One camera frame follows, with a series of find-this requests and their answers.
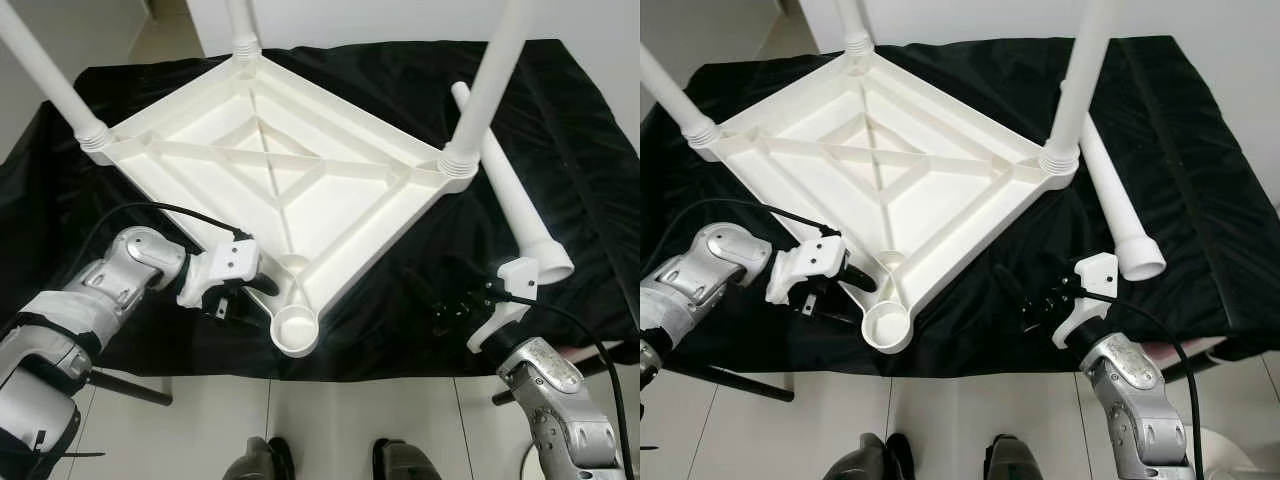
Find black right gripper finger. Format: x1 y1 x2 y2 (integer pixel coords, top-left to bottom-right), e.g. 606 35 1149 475
400 262 451 303
993 264 1041 301

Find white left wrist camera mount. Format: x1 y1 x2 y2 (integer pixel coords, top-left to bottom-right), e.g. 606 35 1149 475
765 235 851 304
178 237 263 306

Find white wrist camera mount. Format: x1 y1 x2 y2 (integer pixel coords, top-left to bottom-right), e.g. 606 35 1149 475
1052 253 1119 349
467 257 541 353
765 235 851 304
178 237 263 306

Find grey left robot foot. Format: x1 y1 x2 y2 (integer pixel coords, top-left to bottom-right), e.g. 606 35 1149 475
222 437 293 480
830 432 906 480

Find black cloth table cover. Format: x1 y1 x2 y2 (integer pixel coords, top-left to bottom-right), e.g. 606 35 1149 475
640 35 1280 381
0 38 641 386

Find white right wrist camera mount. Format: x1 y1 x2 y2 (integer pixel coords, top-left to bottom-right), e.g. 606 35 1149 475
1052 253 1119 349
467 257 541 353

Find black metal table leg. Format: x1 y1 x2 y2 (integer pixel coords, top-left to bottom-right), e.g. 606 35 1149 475
492 360 601 406
1160 355 1216 386
690 362 796 403
85 368 173 407

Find grey right robot foot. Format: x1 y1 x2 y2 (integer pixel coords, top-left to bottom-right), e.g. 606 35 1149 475
372 438 441 480
985 433 1051 480

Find grey robot foot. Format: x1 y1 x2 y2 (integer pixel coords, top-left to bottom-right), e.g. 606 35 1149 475
222 437 293 480
830 432 906 480
372 438 441 480
985 433 1051 480

